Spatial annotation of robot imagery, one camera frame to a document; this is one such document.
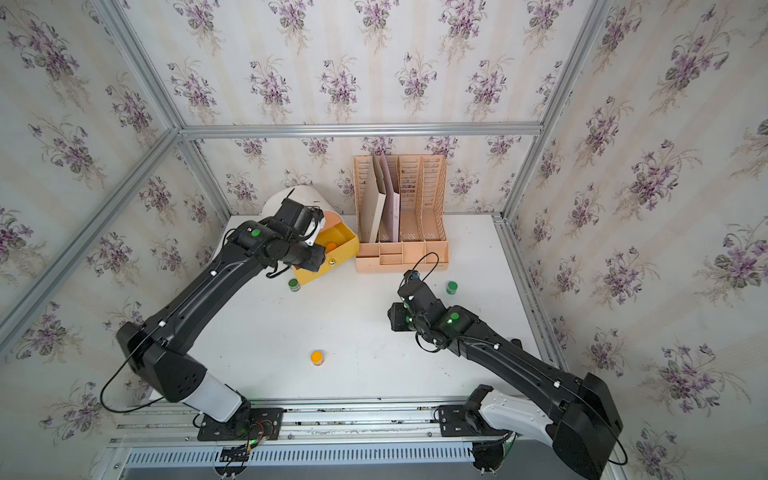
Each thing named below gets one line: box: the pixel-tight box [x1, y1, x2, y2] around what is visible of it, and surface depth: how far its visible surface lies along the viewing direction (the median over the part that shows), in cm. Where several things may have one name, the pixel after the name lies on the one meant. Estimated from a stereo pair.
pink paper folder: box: [378, 152, 401, 243], surface depth 92 cm
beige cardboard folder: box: [360, 155, 387, 243], surface depth 92 cm
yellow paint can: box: [310, 350, 325, 367], surface depth 84 cm
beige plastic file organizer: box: [353, 155, 449, 273], surface depth 109 cm
